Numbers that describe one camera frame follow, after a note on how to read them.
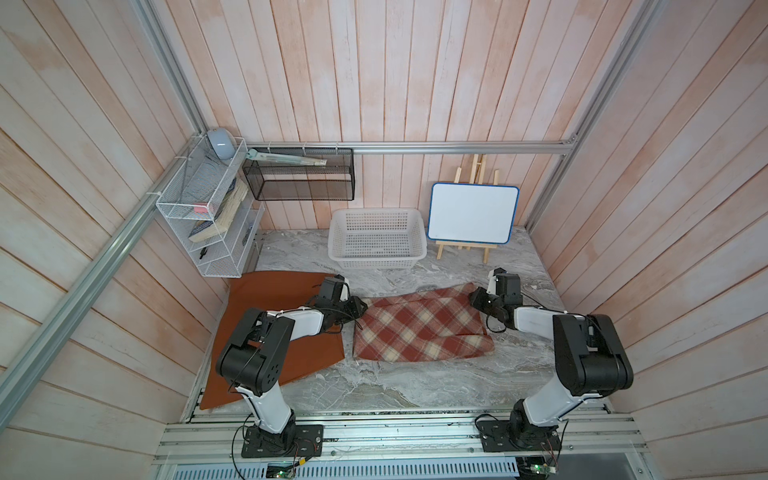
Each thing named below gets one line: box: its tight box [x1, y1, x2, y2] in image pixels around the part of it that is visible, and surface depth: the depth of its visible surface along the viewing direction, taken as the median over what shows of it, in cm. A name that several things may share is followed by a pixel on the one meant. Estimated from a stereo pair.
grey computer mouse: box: [207, 128, 237, 161], surface depth 84 cm
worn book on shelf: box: [188, 178, 249, 243], surface depth 83 cm
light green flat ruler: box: [246, 149, 328, 166], surface depth 92 cm
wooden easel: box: [435, 154, 500, 264], surface depth 100 cm
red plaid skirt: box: [353, 282, 496, 362], surface depth 93 cm
